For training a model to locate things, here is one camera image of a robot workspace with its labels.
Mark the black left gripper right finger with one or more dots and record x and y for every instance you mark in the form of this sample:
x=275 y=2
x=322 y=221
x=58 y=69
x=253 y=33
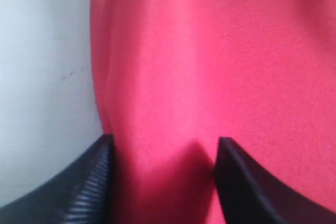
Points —
x=248 y=193

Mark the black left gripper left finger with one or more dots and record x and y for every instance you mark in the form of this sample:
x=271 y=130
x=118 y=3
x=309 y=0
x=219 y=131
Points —
x=79 y=194

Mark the red table cloth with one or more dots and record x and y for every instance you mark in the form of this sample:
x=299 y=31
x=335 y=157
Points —
x=173 y=76

